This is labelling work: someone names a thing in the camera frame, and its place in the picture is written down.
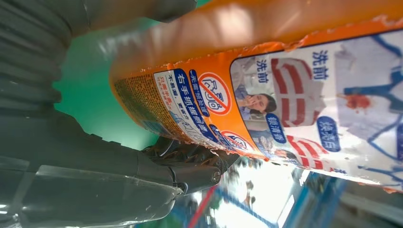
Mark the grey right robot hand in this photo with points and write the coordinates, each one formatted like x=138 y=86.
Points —
x=78 y=182

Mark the green table mat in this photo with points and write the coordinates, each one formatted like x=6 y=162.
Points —
x=91 y=104

